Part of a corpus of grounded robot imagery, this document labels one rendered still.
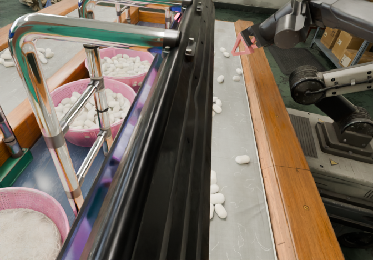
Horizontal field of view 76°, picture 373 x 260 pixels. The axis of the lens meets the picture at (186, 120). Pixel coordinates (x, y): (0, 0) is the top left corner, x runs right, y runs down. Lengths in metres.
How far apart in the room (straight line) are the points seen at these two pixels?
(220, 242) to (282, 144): 0.32
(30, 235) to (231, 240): 0.37
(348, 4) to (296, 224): 0.46
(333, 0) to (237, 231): 0.53
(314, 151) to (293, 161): 0.55
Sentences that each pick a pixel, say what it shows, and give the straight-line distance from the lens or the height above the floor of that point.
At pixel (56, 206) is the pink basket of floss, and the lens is 0.54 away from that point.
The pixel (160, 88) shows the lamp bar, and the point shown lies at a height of 1.11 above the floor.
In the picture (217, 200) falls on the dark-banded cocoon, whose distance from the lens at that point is 0.53.
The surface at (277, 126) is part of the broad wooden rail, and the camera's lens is 0.75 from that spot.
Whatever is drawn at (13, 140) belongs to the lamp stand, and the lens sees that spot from 0.69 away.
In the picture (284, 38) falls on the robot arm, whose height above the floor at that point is 1.01.
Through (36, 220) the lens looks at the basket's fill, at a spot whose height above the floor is 0.73.
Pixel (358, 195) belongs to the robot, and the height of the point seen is 0.39.
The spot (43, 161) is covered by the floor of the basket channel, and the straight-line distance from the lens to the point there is 0.75.
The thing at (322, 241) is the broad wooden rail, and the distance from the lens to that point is 0.56.
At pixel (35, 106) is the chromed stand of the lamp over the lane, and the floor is 1.02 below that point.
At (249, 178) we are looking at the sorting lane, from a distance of 0.61.
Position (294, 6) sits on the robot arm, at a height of 1.07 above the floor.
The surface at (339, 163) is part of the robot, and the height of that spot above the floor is 0.47.
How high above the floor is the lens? 1.20
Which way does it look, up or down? 39 degrees down
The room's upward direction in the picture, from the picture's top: 7 degrees clockwise
